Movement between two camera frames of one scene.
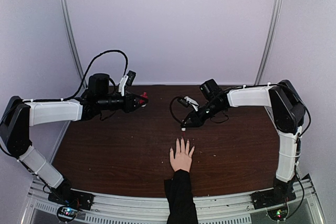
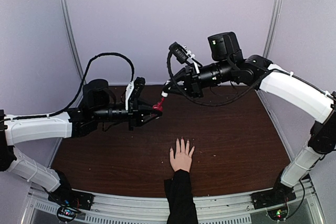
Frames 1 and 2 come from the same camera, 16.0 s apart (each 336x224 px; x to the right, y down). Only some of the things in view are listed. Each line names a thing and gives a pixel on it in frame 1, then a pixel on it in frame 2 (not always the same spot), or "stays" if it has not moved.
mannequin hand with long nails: (181, 159) stays
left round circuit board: (66, 213) stays
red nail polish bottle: (145, 95) to (158, 107)
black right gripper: (198, 120) to (192, 81)
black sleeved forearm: (182, 207) stays
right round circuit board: (277, 214) stays
